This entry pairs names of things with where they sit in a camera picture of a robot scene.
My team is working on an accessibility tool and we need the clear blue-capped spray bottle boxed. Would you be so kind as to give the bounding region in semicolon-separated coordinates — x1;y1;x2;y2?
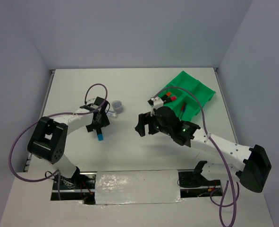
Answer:
106;111;118;118

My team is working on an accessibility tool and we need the blue-capped black highlighter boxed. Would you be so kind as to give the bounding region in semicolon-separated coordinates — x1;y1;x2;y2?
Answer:
96;128;103;141

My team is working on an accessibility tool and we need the clear jar of paper clips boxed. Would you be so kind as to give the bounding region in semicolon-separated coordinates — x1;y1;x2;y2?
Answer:
112;100;123;114

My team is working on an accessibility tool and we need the blue gel pen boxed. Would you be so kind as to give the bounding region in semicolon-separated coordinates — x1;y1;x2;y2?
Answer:
180;103;186;119

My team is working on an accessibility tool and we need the pink-capped black highlighter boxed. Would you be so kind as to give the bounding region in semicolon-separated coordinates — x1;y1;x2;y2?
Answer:
163;96;177;104

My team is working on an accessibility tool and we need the orange-capped black highlighter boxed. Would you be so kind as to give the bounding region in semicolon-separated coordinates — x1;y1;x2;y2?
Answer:
161;92;171;100

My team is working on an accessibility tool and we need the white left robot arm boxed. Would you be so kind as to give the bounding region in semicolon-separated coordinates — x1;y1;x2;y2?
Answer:
27;96;110;189

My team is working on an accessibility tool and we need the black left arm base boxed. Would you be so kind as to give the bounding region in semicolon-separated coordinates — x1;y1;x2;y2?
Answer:
50;172;97;205

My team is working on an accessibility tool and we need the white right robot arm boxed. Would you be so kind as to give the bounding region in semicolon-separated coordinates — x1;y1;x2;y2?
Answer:
135;106;271;193

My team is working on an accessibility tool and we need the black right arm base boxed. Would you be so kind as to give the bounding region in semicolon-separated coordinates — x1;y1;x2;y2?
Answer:
177;161;222;199

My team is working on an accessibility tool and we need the green compartment tray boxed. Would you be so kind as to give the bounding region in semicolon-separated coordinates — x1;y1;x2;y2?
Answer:
157;71;216;121

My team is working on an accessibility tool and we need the silver tape sheet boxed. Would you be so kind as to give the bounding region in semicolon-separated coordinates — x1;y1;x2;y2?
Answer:
95;170;182;205

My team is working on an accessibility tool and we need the right aluminium table rail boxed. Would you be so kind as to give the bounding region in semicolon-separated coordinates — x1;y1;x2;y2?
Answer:
213;67;246;166

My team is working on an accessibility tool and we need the aluminium table edge rail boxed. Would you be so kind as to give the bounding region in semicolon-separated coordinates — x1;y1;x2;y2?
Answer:
23;69;56;172

